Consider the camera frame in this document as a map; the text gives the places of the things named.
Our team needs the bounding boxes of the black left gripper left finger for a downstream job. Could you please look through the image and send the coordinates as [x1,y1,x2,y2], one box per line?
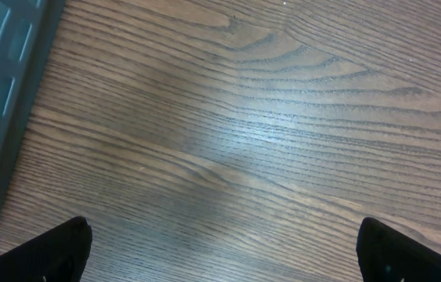
[0,216,92,282]

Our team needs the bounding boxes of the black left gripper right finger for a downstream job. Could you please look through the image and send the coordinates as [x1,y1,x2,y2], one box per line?
[356,217,441,282]

